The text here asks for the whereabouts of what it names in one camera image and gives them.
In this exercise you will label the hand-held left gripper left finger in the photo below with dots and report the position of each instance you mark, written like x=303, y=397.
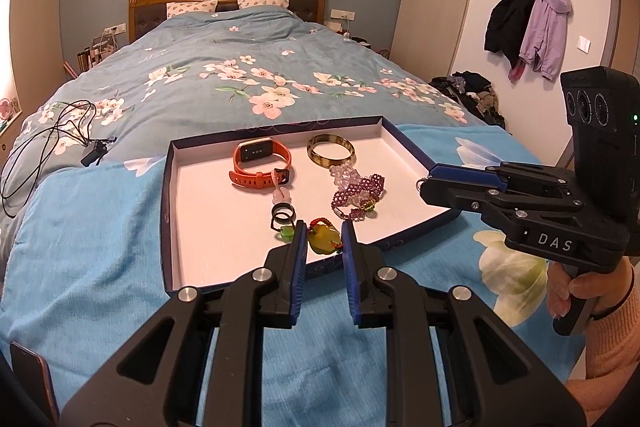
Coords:
x=300, y=267

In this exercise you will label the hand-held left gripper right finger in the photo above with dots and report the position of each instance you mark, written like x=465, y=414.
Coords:
x=349, y=267

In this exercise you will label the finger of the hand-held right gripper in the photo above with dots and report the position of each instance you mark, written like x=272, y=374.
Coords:
x=460, y=199
x=465, y=173

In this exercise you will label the green stone pendant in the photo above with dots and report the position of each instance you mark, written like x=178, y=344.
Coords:
x=287, y=234

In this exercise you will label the yellow jade pendant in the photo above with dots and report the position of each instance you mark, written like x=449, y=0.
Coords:
x=325, y=239

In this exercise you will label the pink stone pendant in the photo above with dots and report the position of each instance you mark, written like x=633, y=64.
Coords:
x=281, y=192

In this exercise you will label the dark blue shallow tray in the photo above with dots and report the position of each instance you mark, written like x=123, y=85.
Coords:
x=220, y=227

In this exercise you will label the person's right forearm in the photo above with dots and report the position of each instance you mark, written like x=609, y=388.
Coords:
x=612, y=352

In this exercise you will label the person's right hand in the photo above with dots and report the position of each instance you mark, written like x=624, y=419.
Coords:
x=607, y=289

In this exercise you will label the pile of dark clothes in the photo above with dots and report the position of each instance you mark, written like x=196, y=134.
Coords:
x=472, y=94

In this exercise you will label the brown horn bangle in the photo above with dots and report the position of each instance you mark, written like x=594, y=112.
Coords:
x=312, y=154

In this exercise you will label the orange smart watch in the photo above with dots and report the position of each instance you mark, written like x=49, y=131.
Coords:
x=260, y=157

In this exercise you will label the purple jacket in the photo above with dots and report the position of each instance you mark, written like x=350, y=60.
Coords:
x=547, y=22

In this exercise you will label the black coat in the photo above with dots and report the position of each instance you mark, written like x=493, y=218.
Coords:
x=507, y=22

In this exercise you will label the cluttered bedside table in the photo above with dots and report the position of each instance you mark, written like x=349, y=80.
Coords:
x=355, y=34
x=97, y=52

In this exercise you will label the floral blue quilt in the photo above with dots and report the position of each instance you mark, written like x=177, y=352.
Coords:
x=225, y=52

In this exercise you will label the patterned pillow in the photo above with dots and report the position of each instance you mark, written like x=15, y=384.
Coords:
x=263, y=1
x=192, y=8

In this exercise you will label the smartphone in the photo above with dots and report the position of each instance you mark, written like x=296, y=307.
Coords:
x=32, y=382

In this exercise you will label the wooden headboard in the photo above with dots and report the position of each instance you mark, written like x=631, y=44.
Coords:
x=150, y=4

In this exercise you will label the white light switch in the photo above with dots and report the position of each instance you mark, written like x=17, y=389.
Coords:
x=584, y=43

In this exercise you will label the white wall outlet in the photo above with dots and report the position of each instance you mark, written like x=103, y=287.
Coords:
x=114, y=29
x=343, y=14

